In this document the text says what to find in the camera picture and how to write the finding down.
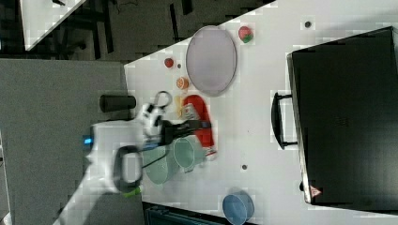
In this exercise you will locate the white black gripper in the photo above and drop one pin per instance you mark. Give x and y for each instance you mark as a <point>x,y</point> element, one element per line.
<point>159,131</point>

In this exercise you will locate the red plush ketchup bottle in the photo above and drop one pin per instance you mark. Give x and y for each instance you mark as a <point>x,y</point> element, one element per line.
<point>195,108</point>

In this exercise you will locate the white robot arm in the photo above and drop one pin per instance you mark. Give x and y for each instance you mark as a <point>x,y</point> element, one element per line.
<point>115,161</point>

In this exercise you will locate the pale green strainer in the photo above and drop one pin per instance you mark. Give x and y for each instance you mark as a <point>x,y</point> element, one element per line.
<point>189,153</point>

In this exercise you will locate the yellow banana toy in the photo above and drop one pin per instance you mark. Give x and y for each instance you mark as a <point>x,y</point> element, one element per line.
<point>179,105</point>

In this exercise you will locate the pale green cup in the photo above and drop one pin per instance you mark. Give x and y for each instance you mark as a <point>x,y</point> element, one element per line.
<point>160,164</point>

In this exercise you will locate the orange slice toy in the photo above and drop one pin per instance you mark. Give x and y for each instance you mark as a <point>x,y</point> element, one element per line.
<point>182,83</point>

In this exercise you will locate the small red apple toy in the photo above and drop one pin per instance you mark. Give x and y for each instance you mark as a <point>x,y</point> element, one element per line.
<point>168,62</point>

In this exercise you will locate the grey round plate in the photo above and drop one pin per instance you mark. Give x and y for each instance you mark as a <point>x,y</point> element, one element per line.
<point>211,60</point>

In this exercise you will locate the blue bowl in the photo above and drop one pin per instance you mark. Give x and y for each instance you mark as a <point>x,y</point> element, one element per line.
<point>237,206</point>

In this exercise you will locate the red strawberry toy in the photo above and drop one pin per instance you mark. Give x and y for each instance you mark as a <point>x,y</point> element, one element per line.
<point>245,34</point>

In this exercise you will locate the black oven appliance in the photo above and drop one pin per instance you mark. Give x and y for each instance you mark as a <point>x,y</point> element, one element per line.
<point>345,103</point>

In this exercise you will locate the black cylinder post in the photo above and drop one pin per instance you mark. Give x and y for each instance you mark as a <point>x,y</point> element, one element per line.
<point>110,103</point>

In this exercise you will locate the black oven door handle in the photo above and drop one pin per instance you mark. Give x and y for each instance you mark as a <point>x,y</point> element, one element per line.
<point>277,120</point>

